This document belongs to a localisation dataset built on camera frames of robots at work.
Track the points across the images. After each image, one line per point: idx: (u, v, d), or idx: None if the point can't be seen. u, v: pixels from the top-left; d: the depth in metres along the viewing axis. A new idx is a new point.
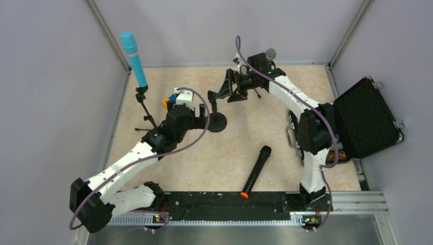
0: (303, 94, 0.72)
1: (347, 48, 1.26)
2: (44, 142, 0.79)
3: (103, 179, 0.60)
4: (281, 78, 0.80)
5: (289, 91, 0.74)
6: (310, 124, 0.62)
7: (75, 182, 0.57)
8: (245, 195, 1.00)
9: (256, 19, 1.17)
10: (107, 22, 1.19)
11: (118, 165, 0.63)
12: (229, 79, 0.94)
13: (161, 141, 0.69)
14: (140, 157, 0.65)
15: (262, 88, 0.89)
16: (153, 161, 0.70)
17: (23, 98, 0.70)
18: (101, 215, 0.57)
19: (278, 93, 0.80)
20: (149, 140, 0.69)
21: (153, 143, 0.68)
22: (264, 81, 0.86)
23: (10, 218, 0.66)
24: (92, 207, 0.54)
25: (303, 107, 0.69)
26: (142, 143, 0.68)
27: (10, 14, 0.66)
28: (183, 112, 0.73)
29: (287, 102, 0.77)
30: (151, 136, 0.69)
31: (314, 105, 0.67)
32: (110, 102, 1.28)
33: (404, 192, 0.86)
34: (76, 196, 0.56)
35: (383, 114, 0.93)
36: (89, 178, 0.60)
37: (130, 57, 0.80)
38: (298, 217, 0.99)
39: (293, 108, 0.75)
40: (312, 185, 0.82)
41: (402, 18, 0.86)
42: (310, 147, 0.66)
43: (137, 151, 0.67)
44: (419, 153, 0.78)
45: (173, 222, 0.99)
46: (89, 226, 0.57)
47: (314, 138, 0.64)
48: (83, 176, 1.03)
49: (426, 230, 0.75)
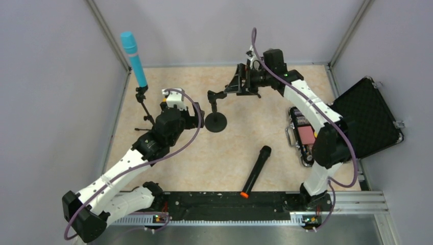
0: (321, 104, 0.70)
1: (347, 49, 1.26)
2: (44, 142, 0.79)
3: (93, 191, 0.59)
4: (298, 82, 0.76)
5: (308, 100, 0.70)
6: (330, 139, 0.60)
7: (66, 195, 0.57)
8: (245, 195, 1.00)
9: (256, 19, 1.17)
10: (106, 22, 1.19)
11: (109, 175, 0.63)
12: (239, 75, 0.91)
13: (152, 147, 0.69)
14: (130, 166, 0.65)
15: (274, 90, 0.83)
16: (145, 168, 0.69)
17: (22, 97, 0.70)
18: (95, 225, 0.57)
19: (293, 99, 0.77)
20: (140, 147, 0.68)
21: (145, 150, 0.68)
22: (279, 84, 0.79)
23: (10, 218, 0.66)
24: (83, 220, 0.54)
25: (321, 120, 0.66)
26: (132, 150, 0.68)
27: (10, 14, 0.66)
28: (172, 117, 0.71)
29: (303, 111, 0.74)
30: (142, 143, 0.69)
31: (336, 118, 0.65)
32: (110, 102, 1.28)
33: (404, 192, 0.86)
34: (68, 209, 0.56)
35: (383, 115, 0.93)
36: (80, 191, 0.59)
37: (130, 56, 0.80)
38: (298, 217, 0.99)
39: (309, 117, 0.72)
40: (312, 190, 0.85)
41: (402, 18, 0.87)
42: (326, 162, 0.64)
43: (126, 160, 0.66)
44: (419, 153, 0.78)
45: (173, 222, 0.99)
46: (83, 237, 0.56)
47: (332, 153, 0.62)
48: (83, 176, 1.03)
49: (426, 230, 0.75)
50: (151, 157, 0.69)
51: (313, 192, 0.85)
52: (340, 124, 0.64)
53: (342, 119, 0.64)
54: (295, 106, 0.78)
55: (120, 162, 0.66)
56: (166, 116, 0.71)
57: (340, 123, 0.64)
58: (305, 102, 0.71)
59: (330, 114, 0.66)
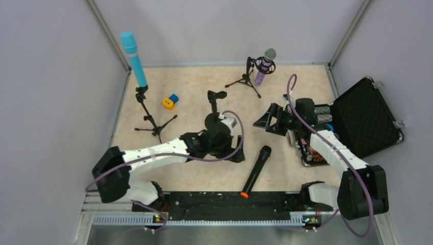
0: (346, 152, 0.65)
1: (347, 48, 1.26)
2: (44, 142, 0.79)
3: (137, 155, 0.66)
4: (324, 131, 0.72)
5: (332, 146, 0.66)
6: (354, 186, 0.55)
7: (112, 149, 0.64)
8: (245, 195, 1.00)
9: (255, 19, 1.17)
10: (106, 22, 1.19)
11: (154, 149, 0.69)
12: (270, 113, 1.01)
13: (196, 145, 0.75)
14: (173, 151, 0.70)
15: (302, 139, 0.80)
16: (181, 159, 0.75)
17: (22, 98, 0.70)
18: (118, 190, 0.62)
19: (319, 147, 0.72)
20: (186, 140, 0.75)
21: (189, 145, 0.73)
22: (306, 133, 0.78)
23: (11, 218, 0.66)
24: (119, 178, 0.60)
25: (345, 166, 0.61)
26: (179, 140, 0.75)
27: (10, 15, 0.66)
28: (225, 128, 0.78)
29: (328, 158, 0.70)
30: (189, 138, 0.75)
31: (362, 166, 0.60)
32: (110, 102, 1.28)
33: (403, 192, 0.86)
34: (106, 162, 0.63)
35: (383, 114, 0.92)
36: (125, 150, 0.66)
37: (130, 56, 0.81)
38: (298, 217, 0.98)
39: (335, 165, 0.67)
40: (312, 197, 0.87)
41: (402, 18, 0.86)
42: (352, 217, 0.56)
43: (172, 145, 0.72)
44: (419, 153, 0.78)
45: (173, 222, 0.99)
46: (102, 195, 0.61)
47: (358, 205, 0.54)
48: (84, 176, 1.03)
49: (427, 230, 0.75)
50: (193, 153, 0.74)
51: (314, 200, 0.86)
52: (368, 174, 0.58)
53: (370, 167, 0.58)
54: (321, 155, 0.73)
55: (167, 145, 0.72)
56: (221, 125, 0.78)
57: (367, 171, 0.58)
58: (329, 149, 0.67)
59: (355, 161, 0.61)
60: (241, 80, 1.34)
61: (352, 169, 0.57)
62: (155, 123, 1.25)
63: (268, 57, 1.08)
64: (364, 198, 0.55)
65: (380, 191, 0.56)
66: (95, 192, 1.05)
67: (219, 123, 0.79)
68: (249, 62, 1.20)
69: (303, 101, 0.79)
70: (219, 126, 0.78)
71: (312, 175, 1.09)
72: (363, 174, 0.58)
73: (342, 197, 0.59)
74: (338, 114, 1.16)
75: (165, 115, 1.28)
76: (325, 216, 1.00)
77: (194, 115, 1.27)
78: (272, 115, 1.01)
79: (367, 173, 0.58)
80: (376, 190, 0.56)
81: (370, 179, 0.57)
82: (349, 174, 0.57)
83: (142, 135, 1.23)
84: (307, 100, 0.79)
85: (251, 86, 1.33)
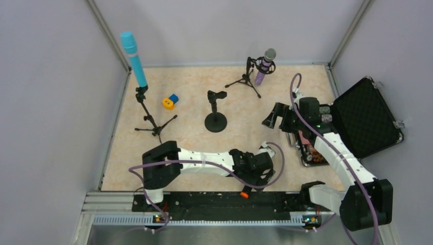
0: (354, 161, 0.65)
1: (347, 48, 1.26)
2: (44, 141, 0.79)
3: (190, 157, 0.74)
4: (330, 135, 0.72)
5: (338, 153, 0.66)
6: (360, 200, 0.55)
7: (172, 144, 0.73)
8: (245, 196, 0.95)
9: (256, 19, 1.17)
10: (106, 22, 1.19)
11: (206, 156, 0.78)
12: (275, 112, 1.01)
13: (242, 163, 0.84)
14: (222, 163, 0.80)
15: (307, 139, 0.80)
16: (223, 173, 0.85)
17: (22, 97, 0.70)
18: (162, 180, 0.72)
19: (325, 152, 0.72)
20: (234, 156, 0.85)
21: (235, 162, 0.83)
22: (311, 134, 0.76)
23: (11, 218, 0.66)
24: (170, 173, 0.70)
25: (352, 179, 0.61)
26: (229, 154, 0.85)
27: (10, 14, 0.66)
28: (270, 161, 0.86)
29: (333, 165, 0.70)
30: (237, 155, 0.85)
31: (368, 179, 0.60)
32: (110, 102, 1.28)
33: (403, 192, 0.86)
34: (163, 152, 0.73)
35: (383, 114, 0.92)
36: (182, 149, 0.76)
37: (130, 56, 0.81)
38: (298, 217, 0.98)
39: (340, 173, 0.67)
40: (312, 198, 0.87)
41: (402, 18, 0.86)
42: (354, 228, 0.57)
43: (221, 157, 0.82)
44: (419, 153, 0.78)
45: (173, 222, 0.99)
46: (148, 180, 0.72)
47: (362, 218, 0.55)
48: (84, 176, 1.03)
49: (427, 231, 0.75)
50: (236, 170, 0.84)
51: (314, 201, 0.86)
52: (375, 186, 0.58)
53: (377, 180, 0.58)
54: (326, 160, 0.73)
55: (217, 155, 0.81)
56: (268, 156, 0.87)
57: (374, 185, 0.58)
58: (335, 156, 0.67)
59: (362, 173, 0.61)
60: (241, 80, 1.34)
61: (359, 183, 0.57)
62: (155, 123, 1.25)
63: (268, 57, 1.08)
64: (369, 211, 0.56)
65: (385, 203, 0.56)
66: (95, 193, 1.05)
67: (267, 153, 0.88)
68: (249, 62, 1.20)
69: (307, 100, 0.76)
70: (267, 156, 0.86)
71: (312, 175, 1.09)
72: (369, 187, 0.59)
73: (345, 207, 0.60)
74: (338, 114, 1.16)
75: (165, 115, 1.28)
76: (325, 216, 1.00)
77: (194, 115, 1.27)
78: (277, 114, 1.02)
79: (374, 186, 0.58)
80: (380, 203, 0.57)
81: (376, 192, 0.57)
82: (355, 188, 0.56)
83: (142, 135, 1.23)
84: (311, 98, 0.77)
85: (251, 86, 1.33)
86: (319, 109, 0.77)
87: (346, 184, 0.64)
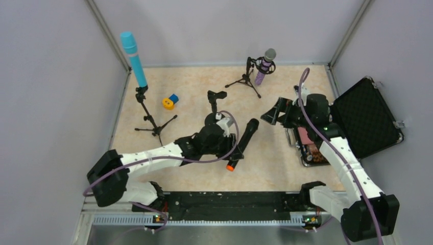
0: (361, 172, 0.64)
1: (347, 48, 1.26)
2: (44, 142, 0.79)
3: (135, 159, 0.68)
4: (337, 140, 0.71)
5: (346, 163, 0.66)
6: (365, 215, 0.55)
7: (110, 153, 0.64)
8: (231, 169, 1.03)
9: (255, 19, 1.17)
10: (107, 22, 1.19)
11: (151, 152, 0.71)
12: (278, 108, 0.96)
13: (190, 149, 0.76)
14: (169, 154, 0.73)
15: (312, 141, 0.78)
16: (175, 163, 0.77)
17: (23, 98, 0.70)
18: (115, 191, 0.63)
19: (330, 157, 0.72)
20: (181, 144, 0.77)
21: (184, 149, 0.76)
22: (316, 136, 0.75)
23: (11, 218, 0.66)
24: (118, 180, 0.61)
25: (358, 193, 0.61)
26: (174, 144, 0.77)
27: (10, 14, 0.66)
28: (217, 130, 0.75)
29: (338, 174, 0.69)
30: (183, 143, 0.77)
31: (376, 194, 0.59)
32: (110, 102, 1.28)
33: (403, 192, 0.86)
34: (105, 164, 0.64)
35: (383, 115, 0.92)
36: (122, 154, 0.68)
37: (130, 56, 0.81)
38: (298, 217, 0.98)
39: (344, 182, 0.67)
40: (312, 199, 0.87)
41: (402, 18, 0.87)
42: (356, 239, 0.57)
43: (168, 149, 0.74)
44: (419, 153, 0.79)
45: (173, 222, 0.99)
46: (101, 197, 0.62)
47: (364, 231, 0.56)
48: (85, 175, 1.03)
49: (428, 231, 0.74)
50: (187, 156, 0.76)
51: (313, 202, 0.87)
52: (380, 200, 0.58)
53: (383, 195, 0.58)
54: (331, 164, 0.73)
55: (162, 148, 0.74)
56: (212, 127, 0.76)
57: (380, 198, 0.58)
58: (342, 165, 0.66)
59: (368, 187, 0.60)
60: (241, 80, 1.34)
61: (365, 198, 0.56)
62: (155, 123, 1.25)
63: (268, 57, 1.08)
64: (372, 223, 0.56)
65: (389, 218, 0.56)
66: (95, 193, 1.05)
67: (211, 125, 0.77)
68: (249, 62, 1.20)
69: (316, 99, 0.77)
70: (211, 127, 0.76)
71: (312, 175, 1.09)
72: (375, 200, 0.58)
73: (347, 218, 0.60)
74: (338, 114, 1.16)
75: (165, 115, 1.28)
76: (326, 216, 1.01)
77: (194, 115, 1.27)
78: (280, 110, 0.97)
79: (378, 200, 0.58)
80: (384, 216, 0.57)
81: (381, 205, 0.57)
82: (361, 203, 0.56)
83: (142, 135, 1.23)
84: (320, 99, 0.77)
85: (251, 86, 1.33)
86: (329, 111, 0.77)
87: (351, 194, 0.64)
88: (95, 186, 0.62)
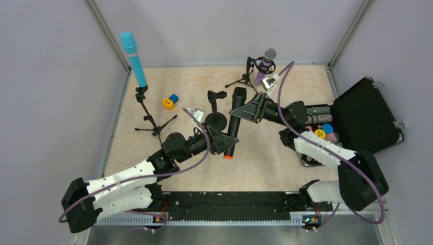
0: (333, 146, 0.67)
1: (347, 48, 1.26)
2: (44, 142, 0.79)
3: (101, 186, 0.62)
4: (306, 133, 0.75)
5: (317, 145, 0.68)
6: (353, 177, 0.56)
7: (76, 181, 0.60)
8: (229, 157, 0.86)
9: (255, 19, 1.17)
10: (106, 22, 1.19)
11: (119, 176, 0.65)
12: (259, 105, 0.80)
13: (165, 164, 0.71)
14: (141, 174, 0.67)
15: (286, 146, 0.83)
16: (151, 179, 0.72)
17: (22, 98, 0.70)
18: (86, 219, 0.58)
19: (305, 149, 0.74)
20: (154, 161, 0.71)
21: (158, 165, 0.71)
22: (289, 140, 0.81)
23: (11, 219, 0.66)
24: (82, 210, 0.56)
25: (336, 160, 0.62)
26: (146, 161, 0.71)
27: (9, 15, 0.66)
28: (177, 143, 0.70)
29: (316, 157, 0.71)
30: (157, 158, 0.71)
31: (351, 154, 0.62)
32: (110, 102, 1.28)
33: (403, 192, 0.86)
34: (71, 194, 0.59)
35: (383, 115, 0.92)
36: (89, 181, 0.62)
37: (130, 56, 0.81)
38: (298, 217, 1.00)
39: (326, 162, 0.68)
40: (314, 198, 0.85)
41: (402, 19, 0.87)
42: (362, 206, 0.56)
43: (139, 169, 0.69)
44: (419, 153, 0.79)
45: (173, 222, 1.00)
46: (72, 225, 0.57)
47: (363, 194, 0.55)
48: (84, 175, 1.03)
49: (429, 232, 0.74)
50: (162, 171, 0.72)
51: (314, 200, 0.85)
52: (359, 160, 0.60)
53: (359, 154, 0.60)
54: (309, 154, 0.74)
55: (133, 169, 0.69)
56: (183, 138, 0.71)
57: (358, 158, 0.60)
58: (315, 148, 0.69)
59: (343, 152, 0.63)
60: (241, 80, 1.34)
61: (346, 162, 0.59)
62: (155, 123, 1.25)
63: (268, 57, 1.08)
64: (366, 184, 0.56)
65: (377, 174, 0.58)
66: None
67: (170, 138, 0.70)
68: (249, 62, 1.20)
69: (297, 116, 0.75)
70: (183, 138, 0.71)
71: (312, 175, 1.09)
72: (355, 162, 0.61)
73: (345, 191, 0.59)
74: (338, 114, 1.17)
75: (165, 115, 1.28)
76: (325, 215, 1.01)
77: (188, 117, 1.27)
78: (261, 107, 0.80)
79: (359, 161, 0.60)
80: (371, 174, 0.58)
81: (364, 165, 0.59)
82: (344, 167, 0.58)
83: (142, 135, 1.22)
84: (302, 115, 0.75)
85: (251, 86, 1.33)
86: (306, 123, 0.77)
87: (335, 169, 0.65)
88: (66, 217, 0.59)
